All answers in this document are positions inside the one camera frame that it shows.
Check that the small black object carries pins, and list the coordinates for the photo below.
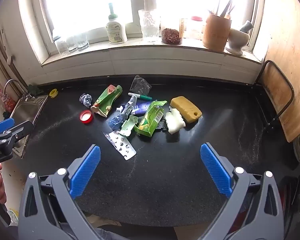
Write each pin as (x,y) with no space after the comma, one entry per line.
(162,129)

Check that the white foam piece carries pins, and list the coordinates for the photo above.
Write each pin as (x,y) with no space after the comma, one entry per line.
(175,122)

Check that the clear plastic wrapper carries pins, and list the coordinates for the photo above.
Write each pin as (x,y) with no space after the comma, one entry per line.
(140,85)

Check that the glass jar red flakes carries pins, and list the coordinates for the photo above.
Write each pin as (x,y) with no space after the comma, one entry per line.
(171,33)

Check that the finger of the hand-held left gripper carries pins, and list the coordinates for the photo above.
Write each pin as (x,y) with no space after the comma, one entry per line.
(3,126)
(18,130)

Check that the wooden utensil holder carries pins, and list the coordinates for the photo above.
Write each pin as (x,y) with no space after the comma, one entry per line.
(216,32)

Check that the green paper carton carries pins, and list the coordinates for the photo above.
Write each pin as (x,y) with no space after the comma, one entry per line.
(150,120)

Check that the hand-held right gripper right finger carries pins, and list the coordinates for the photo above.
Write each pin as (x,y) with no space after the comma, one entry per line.
(215,172)

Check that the clear glass vase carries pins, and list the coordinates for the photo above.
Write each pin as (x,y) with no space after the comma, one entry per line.
(148,26)

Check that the bundle of wooden utensils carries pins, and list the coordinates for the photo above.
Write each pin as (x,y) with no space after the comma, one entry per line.
(225,8)

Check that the clear jar red lid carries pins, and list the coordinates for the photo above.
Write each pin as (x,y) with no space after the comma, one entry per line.
(195,27)

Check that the white bottle green cap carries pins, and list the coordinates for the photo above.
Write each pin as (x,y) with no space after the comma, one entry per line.
(116,30)

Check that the clear drinking glass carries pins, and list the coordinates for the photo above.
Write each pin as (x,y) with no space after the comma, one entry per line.
(83,42)
(72,43)
(61,46)

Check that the chrome faucet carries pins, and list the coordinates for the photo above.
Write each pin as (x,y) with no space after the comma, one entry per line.
(7,83)

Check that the red printed packet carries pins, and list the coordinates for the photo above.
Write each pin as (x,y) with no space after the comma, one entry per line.
(5,100)

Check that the red plastic lid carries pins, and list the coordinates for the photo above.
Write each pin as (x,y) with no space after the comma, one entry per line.
(86,117)

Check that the stone pestle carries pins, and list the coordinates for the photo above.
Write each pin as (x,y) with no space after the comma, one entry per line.
(247,25)

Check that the yellow sponge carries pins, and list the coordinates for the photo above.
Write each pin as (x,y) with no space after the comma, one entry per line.
(185,107)

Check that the stainless steel sink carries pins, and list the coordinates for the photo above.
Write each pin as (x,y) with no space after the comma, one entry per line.
(27,112)

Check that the purple squeeze tube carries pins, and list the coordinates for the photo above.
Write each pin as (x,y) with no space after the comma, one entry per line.
(142,108)

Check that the white stone mortar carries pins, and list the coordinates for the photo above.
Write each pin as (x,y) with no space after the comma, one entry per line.
(237,41)

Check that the large wooden board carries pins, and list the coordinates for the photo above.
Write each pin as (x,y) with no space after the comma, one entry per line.
(287,42)

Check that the brown paper packet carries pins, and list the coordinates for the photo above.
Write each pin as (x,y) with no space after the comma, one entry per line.
(182,28)

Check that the yellow tape roll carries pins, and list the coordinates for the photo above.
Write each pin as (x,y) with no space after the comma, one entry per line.
(53,93)

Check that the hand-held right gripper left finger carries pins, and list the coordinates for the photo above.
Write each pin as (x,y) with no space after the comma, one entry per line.
(86,172)

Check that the white green marker pen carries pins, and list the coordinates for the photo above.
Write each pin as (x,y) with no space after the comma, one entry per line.
(142,96)

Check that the silver pill blister pack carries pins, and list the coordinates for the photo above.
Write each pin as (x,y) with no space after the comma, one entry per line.
(121,147)

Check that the green printed drink pouch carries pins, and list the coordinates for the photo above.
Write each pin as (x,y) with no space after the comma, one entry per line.
(106,100)

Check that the dark green cloth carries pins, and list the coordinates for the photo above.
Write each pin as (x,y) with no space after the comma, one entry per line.
(34,89)

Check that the white window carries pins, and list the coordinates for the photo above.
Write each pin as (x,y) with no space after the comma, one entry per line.
(95,33)

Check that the crumpled foil ball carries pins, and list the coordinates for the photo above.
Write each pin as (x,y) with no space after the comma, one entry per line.
(86,99)

